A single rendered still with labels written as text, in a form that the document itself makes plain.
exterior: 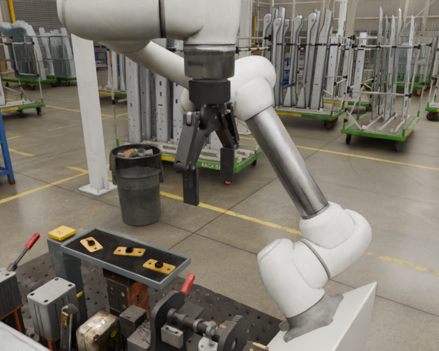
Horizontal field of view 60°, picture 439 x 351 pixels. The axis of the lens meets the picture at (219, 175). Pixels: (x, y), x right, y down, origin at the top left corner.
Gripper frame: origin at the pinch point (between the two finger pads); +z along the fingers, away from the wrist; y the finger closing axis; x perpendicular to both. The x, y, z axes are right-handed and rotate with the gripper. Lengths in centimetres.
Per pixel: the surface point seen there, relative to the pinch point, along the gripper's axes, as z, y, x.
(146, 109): 69, -357, -321
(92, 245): 30, -7, -45
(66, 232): 30, -9, -58
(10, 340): 46, 19, -49
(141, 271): 30.1, -4.3, -23.8
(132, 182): 98, -184, -195
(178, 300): 30.3, 0.3, -8.7
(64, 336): 43, 13, -35
